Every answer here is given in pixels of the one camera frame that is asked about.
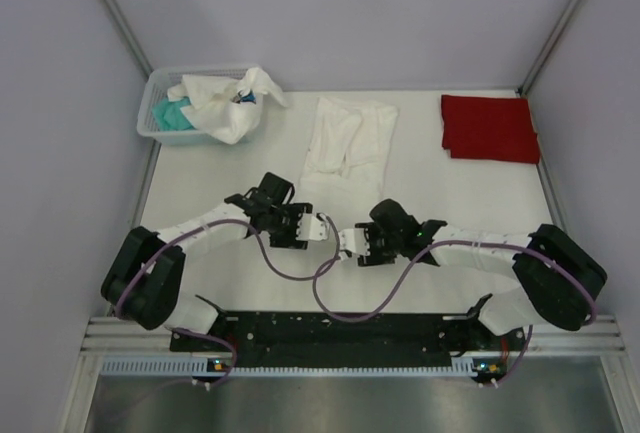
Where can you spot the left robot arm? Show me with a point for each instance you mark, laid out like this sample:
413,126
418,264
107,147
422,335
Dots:
144,282

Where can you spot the aluminium corner post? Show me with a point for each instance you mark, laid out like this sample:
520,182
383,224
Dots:
127,36
563,23

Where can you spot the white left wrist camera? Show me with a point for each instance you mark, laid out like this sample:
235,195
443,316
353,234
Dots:
312,227

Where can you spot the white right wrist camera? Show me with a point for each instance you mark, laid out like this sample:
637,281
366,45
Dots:
353,243

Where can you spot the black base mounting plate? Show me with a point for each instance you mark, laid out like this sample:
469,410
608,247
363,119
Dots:
314,340

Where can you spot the teal crumpled t-shirt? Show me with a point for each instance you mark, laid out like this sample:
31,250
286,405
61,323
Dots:
168,115

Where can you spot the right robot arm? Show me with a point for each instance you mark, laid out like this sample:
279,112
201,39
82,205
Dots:
558,282

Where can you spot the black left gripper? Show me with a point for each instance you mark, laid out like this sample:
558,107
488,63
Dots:
289,240

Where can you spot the left aluminium corner post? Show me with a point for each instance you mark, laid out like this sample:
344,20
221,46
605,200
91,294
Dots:
127,36

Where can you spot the white graphic t-shirt in basket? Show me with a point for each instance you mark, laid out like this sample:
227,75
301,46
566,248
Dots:
224,108

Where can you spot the folded red t-shirt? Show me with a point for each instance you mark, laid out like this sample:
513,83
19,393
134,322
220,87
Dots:
484,128

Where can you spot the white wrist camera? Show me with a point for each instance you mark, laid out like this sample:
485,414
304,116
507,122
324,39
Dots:
312,227
353,243

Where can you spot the aluminium frame rail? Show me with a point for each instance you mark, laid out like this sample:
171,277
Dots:
107,334

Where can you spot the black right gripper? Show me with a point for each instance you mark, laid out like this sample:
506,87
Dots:
373,257

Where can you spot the right aluminium corner post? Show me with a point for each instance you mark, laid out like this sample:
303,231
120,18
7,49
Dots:
563,23

